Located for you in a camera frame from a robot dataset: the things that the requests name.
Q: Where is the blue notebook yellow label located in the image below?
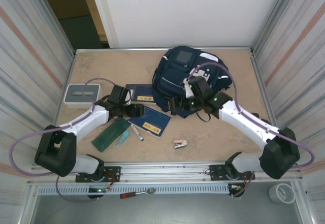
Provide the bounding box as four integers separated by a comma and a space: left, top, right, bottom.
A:
127, 106, 172, 138
125, 83, 156, 104

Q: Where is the white blue marker pen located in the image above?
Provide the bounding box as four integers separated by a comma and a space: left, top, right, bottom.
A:
130, 122, 145, 142

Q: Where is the navy blue student backpack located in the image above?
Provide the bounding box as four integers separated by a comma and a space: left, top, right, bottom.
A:
151, 45, 233, 123

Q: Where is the teal glue stick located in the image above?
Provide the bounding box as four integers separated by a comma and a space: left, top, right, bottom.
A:
116, 130, 130, 148

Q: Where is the green pencil case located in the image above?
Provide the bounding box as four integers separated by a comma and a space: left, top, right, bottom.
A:
91, 117, 131, 153

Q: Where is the pink stapler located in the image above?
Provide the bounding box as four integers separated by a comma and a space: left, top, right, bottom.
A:
173, 139, 189, 150

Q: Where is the white grey tissue box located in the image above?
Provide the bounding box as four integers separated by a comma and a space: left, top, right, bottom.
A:
63, 83, 104, 109

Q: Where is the thin aluminium table edge bar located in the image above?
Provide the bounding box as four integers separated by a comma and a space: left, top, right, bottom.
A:
75, 46, 254, 53

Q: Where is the small electronics board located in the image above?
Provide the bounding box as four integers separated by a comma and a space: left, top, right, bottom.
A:
227, 183, 246, 191
87, 186, 111, 194

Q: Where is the grey tape roll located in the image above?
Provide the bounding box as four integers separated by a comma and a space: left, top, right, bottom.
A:
269, 183, 295, 204

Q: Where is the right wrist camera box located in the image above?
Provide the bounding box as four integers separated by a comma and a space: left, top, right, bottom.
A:
183, 80, 196, 99

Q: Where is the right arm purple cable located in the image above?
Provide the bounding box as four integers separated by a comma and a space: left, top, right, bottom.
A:
189, 61, 315, 199

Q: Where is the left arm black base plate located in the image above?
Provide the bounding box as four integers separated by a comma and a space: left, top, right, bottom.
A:
75, 166, 121, 183

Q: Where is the wide aluminium base rail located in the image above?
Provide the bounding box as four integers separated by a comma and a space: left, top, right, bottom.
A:
27, 161, 304, 186

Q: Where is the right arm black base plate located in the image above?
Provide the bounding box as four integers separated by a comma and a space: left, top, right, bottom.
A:
209, 165, 255, 182

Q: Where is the red handled ratchet wrench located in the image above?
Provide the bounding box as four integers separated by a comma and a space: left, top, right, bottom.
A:
119, 187, 156, 199

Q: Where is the grey slotted cable duct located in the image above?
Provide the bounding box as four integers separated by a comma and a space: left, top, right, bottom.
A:
37, 184, 231, 196

